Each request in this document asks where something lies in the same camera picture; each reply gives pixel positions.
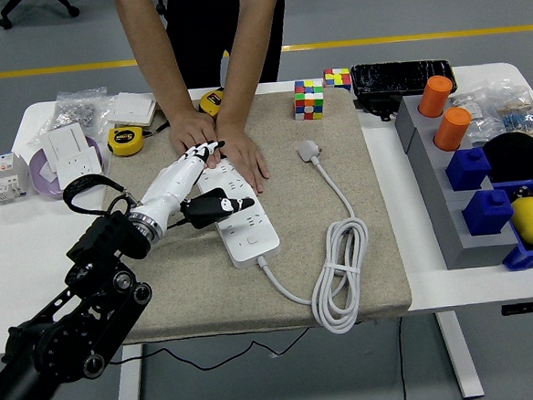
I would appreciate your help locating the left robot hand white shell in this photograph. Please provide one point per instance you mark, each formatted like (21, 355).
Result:
(174, 183)

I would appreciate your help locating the person's left hand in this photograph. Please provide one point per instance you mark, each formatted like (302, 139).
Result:
(243, 156)

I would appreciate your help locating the person's right hand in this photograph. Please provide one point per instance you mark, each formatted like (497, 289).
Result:
(188, 132)

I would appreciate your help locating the black plug adapter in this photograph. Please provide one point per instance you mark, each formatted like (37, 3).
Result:
(206, 223)

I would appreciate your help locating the white power strip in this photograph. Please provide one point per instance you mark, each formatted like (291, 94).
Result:
(251, 237)

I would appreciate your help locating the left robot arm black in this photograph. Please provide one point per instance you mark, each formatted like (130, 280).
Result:
(104, 239)

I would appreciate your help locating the person's left forearm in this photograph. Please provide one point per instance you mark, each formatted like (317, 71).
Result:
(253, 40)

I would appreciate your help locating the person's right forearm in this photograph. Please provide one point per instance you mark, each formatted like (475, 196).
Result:
(158, 56)

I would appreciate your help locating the yellow tape measure red label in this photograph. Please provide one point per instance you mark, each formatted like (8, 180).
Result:
(209, 102)

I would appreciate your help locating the grey-brown mat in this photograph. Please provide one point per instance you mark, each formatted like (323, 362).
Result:
(286, 217)

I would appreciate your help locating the large colourful puzzle cube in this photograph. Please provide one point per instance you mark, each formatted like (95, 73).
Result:
(309, 101)

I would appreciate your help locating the white socket panel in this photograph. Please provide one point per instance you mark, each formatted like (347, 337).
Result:
(78, 165)

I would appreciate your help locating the person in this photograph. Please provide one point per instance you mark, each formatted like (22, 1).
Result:
(218, 29)

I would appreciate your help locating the clear bag of metal screws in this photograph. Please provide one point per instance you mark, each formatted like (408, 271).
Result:
(75, 112)

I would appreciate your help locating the small colourful puzzle cube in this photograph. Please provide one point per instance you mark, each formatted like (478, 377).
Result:
(337, 79)

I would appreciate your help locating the purple bowl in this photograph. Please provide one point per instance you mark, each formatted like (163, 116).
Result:
(41, 188)

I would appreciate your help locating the black small device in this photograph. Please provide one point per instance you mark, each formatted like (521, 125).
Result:
(379, 105)

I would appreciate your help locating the black wrapped box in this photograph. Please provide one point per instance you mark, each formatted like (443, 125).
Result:
(395, 77)

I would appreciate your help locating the white circuit breaker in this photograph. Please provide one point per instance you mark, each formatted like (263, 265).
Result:
(2, 182)

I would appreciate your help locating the grey block holder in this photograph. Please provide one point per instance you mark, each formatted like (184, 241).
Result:
(435, 188)

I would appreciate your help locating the orange cylinder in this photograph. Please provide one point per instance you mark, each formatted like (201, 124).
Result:
(451, 130)
(434, 99)

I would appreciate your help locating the black office chair base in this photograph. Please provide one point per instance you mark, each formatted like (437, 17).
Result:
(5, 22)

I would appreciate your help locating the white table leg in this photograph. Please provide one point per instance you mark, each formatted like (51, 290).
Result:
(458, 356)
(131, 397)

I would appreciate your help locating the blue block with knob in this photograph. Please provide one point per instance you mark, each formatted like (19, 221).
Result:
(487, 214)
(468, 170)

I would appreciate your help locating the clear bag with white parts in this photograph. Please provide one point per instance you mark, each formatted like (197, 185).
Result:
(479, 130)

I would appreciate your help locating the black round cap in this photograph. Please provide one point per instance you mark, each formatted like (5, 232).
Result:
(515, 155)

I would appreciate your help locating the clear bag with blue parts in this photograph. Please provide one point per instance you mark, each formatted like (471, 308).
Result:
(522, 122)

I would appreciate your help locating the blue plastic bin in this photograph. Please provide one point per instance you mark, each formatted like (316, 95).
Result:
(531, 257)

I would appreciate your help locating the white wall switch plate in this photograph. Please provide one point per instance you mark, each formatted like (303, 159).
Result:
(131, 106)

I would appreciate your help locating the white switch panel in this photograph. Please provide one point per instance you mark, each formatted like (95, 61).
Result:
(63, 141)

